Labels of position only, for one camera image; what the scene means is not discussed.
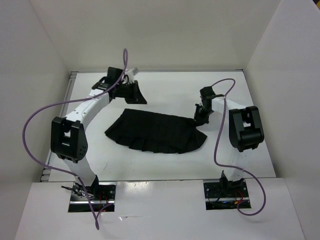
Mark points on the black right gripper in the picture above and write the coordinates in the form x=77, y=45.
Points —
x=198, y=120

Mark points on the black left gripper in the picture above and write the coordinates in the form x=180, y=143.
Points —
x=138, y=97

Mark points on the black pleated skirt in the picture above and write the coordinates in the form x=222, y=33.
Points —
x=156, y=132

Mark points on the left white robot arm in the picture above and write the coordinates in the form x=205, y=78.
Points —
x=68, y=133

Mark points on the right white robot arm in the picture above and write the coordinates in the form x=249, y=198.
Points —
x=244, y=132

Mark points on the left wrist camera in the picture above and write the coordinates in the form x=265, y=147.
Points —
x=129, y=75

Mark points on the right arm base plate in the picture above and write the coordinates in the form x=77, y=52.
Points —
x=218, y=199

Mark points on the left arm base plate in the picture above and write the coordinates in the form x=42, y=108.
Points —
x=104, y=200

